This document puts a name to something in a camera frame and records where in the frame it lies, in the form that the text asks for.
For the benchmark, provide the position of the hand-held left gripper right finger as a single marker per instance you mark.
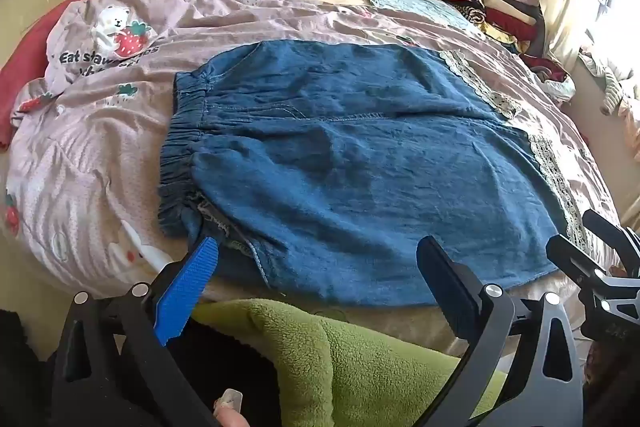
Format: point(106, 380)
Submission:
point(447, 287)

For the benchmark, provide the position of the pink strawberry printed quilt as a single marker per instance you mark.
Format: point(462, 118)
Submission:
point(100, 147)

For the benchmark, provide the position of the clothes on windowsill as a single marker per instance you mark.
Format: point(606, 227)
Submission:
point(612, 82)

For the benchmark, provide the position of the person's green fleece top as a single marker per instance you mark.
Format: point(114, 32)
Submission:
point(350, 357)

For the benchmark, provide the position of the black garment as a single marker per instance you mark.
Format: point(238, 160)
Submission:
point(235, 357)

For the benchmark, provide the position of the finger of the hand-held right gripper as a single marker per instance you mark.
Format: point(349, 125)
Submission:
point(575, 264)
point(607, 227)

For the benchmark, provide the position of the person's left hand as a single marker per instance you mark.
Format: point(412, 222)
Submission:
point(232, 412)

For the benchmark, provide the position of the light blue lace cloth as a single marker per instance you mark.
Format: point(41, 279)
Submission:
point(405, 2)

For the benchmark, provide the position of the blue denim pants lace trim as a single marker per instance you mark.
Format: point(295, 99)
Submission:
point(350, 167)

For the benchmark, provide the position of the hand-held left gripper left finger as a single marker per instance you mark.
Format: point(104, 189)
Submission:
point(187, 287)

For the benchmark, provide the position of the pile of folded clothes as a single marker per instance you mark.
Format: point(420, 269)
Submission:
point(500, 7)

